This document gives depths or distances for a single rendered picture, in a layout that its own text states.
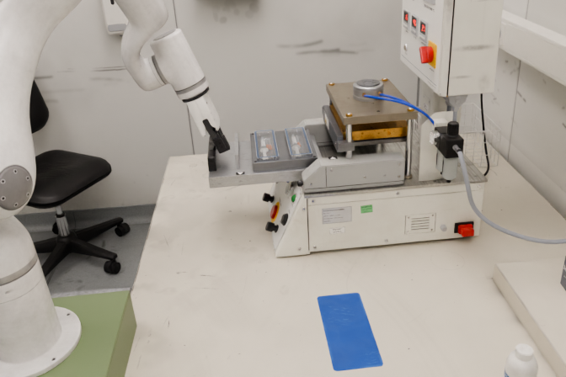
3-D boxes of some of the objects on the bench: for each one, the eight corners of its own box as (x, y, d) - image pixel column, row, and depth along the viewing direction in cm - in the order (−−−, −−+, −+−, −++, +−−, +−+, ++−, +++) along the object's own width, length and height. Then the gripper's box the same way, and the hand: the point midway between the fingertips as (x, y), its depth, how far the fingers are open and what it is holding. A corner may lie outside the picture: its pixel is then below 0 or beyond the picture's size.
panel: (268, 198, 174) (291, 146, 167) (274, 253, 147) (302, 193, 140) (262, 196, 173) (284, 143, 166) (268, 251, 146) (295, 191, 139)
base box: (435, 181, 178) (439, 130, 171) (484, 246, 145) (491, 188, 137) (268, 196, 176) (264, 146, 168) (277, 267, 142) (272, 208, 134)
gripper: (205, 92, 134) (238, 156, 142) (207, 76, 148) (237, 134, 156) (177, 105, 135) (211, 167, 143) (182, 87, 149) (212, 145, 156)
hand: (221, 144), depth 148 cm, fingers closed, pressing on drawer
